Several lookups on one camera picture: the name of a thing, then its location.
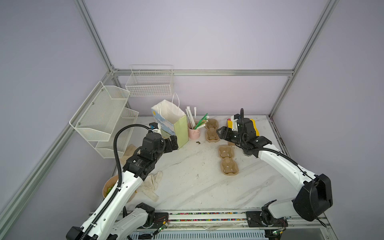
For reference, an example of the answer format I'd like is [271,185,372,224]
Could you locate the upper white mesh shelf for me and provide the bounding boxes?
[69,82,130,142]

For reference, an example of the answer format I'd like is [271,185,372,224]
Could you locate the brown paper bag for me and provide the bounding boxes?
[120,144,137,167]

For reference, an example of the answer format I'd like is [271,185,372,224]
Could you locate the yellow napkin stack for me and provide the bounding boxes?
[227,119,260,136]

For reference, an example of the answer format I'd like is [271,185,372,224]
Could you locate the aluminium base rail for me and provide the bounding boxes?
[89,208,331,232]

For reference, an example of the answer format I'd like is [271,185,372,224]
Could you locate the paper bowl of greens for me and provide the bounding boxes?
[103,175,119,199]

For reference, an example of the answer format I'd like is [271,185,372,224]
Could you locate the brown pulp cup carrier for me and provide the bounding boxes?
[219,145,239,176]

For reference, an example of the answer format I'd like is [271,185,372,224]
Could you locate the painted paper gift bag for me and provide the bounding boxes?
[151,93,189,148]

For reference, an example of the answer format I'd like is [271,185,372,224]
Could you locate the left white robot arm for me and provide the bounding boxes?
[66,130,179,240]

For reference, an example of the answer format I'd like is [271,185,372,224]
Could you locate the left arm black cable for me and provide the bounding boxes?
[77,123,152,240]

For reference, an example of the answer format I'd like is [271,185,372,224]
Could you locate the paper coffee cup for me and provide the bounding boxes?
[243,150,253,157]

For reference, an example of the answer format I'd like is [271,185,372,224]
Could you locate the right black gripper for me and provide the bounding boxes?
[214,126,245,146]

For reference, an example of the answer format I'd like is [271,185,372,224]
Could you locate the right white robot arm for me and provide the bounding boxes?
[216,113,333,227]

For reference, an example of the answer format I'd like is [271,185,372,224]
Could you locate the pink straw bucket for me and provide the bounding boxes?
[188,123,201,140]

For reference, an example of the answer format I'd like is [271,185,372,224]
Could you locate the white wire basket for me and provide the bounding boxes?
[126,65,174,97]

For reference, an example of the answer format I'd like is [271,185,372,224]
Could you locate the stacked brown cup carriers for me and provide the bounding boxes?
[205,119,220,143]

